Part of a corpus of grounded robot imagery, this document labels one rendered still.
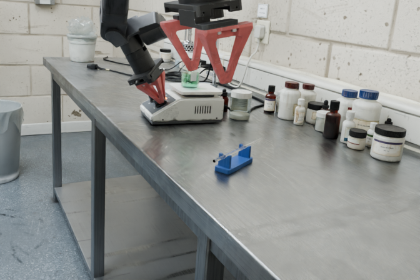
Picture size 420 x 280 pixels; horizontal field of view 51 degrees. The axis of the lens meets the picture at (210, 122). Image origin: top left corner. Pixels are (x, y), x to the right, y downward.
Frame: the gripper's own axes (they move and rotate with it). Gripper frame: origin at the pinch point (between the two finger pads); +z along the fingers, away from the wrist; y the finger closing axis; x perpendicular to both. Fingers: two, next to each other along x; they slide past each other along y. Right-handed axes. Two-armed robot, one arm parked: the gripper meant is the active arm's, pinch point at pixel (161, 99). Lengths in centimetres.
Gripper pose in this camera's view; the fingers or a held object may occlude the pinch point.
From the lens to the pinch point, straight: 116.5
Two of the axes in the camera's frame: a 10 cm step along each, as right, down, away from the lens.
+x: -8.8, 2.2, 4.3
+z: 4.0, 8.2, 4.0
